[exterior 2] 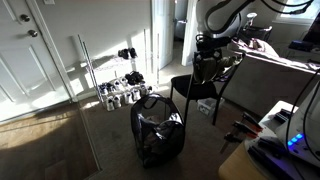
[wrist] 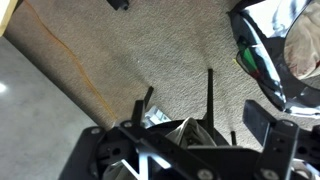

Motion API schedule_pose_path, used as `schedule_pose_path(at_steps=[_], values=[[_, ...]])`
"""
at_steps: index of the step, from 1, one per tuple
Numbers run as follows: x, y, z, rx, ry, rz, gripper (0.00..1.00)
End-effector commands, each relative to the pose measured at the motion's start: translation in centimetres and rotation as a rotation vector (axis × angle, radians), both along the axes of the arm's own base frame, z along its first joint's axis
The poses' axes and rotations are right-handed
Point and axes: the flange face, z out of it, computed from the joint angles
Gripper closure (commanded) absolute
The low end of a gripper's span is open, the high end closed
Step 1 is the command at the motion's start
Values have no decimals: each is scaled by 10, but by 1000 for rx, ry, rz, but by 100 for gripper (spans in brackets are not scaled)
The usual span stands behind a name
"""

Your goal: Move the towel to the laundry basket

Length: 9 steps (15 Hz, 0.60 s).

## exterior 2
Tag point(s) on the metal deadbolt lock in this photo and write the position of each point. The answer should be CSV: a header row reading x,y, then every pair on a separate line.
x,y
24,17

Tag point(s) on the white wall light switch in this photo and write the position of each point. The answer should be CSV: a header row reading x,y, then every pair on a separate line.
x,y
49,1

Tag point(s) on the black background chair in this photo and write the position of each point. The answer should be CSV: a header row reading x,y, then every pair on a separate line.
x,y
255,33

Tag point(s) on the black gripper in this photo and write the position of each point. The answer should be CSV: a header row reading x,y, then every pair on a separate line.
x,y
211,43

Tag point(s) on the olive green towel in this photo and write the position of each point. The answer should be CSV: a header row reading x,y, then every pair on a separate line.
x,y
210,70

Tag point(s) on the grey couch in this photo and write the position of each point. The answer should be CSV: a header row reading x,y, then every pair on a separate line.
x,y
263,80

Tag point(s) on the white desk lamp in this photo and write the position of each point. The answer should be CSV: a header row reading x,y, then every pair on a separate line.
x,y
251,18

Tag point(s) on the black flat box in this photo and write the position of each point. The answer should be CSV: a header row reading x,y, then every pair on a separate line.
x,y
300,45

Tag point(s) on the black shoes pair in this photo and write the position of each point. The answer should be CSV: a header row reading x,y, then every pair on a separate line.
x,y
127,53

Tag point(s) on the round metal door knob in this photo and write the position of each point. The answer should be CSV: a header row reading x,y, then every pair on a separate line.
x,y
32,33

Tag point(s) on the small black device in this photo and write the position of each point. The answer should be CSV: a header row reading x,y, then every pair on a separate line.
x,y
283,115

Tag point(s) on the black tool bars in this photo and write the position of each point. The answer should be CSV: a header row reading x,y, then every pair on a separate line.
x,y
263,150

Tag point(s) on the black metal chair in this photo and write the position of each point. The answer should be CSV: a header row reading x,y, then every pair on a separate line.
x,y
196,88

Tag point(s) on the bright window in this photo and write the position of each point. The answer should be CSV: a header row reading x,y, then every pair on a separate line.
x,y
300,11

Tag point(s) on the black mesh laundry basket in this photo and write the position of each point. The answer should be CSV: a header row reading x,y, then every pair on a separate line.
x,y
156,133

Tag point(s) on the round robot base plate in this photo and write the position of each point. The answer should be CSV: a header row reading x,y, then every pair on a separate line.
x,y
266,156

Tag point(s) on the clear plastic storage box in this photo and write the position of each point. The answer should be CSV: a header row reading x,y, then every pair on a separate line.
x,y
209,106

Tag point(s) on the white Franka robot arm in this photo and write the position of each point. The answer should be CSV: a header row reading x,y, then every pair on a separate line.
x,y
201,16

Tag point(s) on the black sandals pile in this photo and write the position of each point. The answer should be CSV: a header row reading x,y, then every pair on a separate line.
x,y
134,78

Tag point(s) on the white panel entry door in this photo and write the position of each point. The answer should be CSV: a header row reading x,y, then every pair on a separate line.
x,y
30,73

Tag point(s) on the white closet door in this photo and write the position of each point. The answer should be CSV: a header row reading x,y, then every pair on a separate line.
x,y
164,33

